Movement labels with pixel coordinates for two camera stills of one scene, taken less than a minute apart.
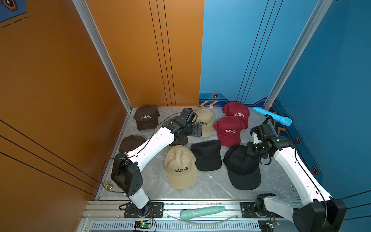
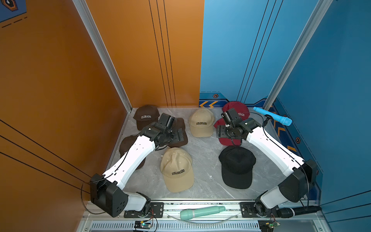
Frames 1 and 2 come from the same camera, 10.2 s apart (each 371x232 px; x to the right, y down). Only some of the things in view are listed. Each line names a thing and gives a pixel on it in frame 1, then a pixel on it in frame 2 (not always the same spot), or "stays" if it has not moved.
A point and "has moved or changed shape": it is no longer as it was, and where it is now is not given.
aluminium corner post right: (319, 12) stays
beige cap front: (180, 164) has moved or changed shape
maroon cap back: (237, 109) stays
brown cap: (130, 142) stays
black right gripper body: (256, 149) → (225, 132)
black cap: (244, 169) has moved or changed shape
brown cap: (147, 117) stays
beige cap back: (206, 117) stays
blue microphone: (284, 121) stays
